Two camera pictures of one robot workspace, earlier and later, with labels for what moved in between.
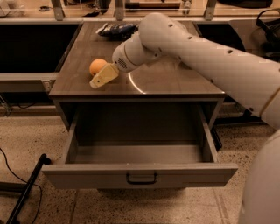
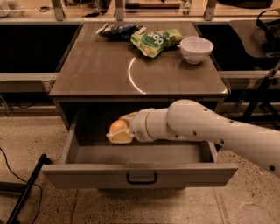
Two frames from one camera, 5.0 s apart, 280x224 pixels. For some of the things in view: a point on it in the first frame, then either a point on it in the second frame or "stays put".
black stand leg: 20,202 stays put
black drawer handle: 142,183 stays put
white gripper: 120,59 → 140,124
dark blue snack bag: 117,31 stays put
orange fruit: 96,65 → 117,126
